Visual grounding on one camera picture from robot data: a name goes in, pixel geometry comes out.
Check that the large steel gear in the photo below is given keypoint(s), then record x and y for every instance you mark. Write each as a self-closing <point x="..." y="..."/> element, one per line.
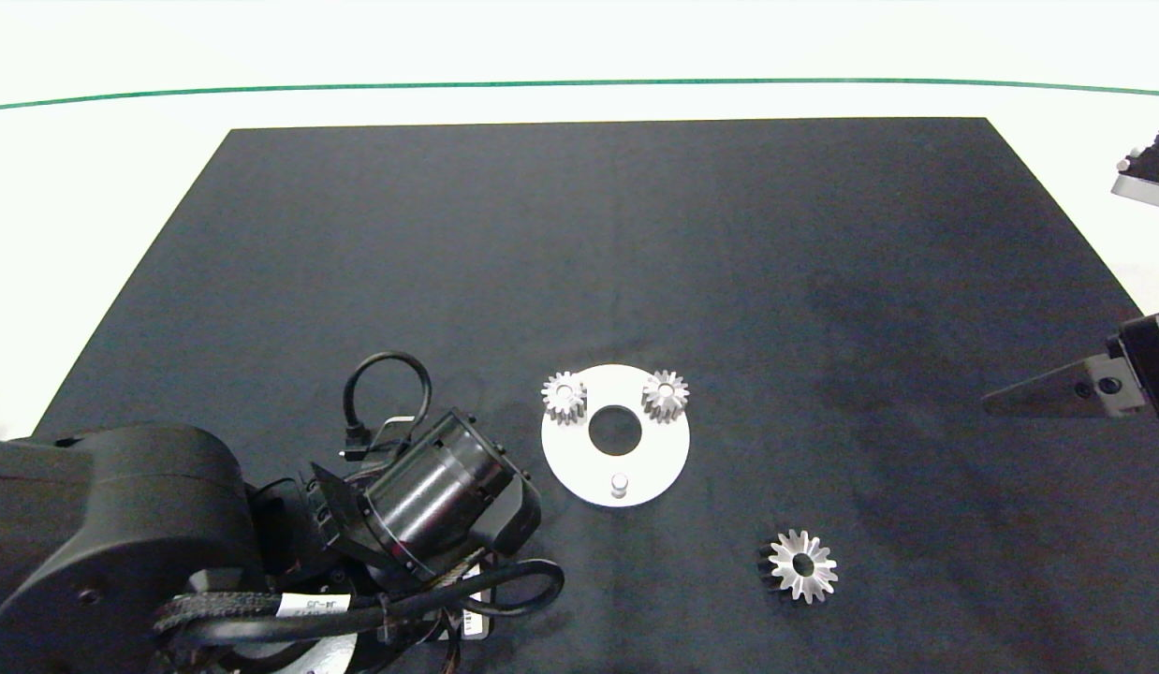
<point x="821" y="572"/>

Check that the dark rectangular mat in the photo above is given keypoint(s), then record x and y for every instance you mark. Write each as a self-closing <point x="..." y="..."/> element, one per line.
<point x="729" y="262"/>

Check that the small steel gear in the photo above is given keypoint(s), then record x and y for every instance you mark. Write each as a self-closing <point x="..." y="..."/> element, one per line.
<point x="653" y="394"/>
<point x="554" y="399"/>

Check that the green tape line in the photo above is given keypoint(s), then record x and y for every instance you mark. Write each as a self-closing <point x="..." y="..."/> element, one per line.
<point x="579" y="83"/>

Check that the round white pin plate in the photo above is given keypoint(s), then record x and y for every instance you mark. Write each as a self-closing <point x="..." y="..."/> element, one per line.
<point x="668" y="454"/>

